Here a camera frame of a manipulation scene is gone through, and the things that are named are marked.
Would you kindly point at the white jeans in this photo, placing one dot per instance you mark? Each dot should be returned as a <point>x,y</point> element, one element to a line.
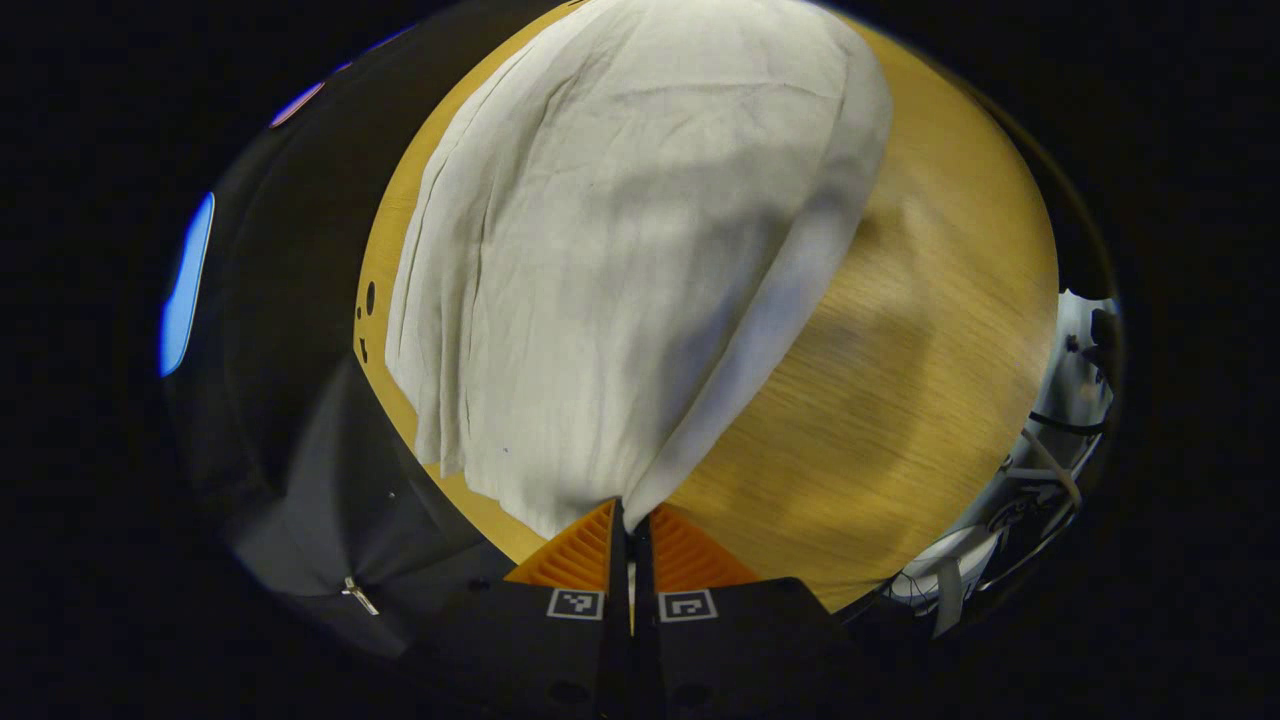
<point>620,250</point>

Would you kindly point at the silver metal clip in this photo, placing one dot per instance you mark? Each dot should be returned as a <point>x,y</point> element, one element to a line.
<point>358,595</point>

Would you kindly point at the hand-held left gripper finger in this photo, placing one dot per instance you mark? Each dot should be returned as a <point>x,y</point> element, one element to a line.
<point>618,600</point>
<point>643,600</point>

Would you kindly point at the black backdrop cloth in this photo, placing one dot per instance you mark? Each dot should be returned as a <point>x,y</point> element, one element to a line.
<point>290,350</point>

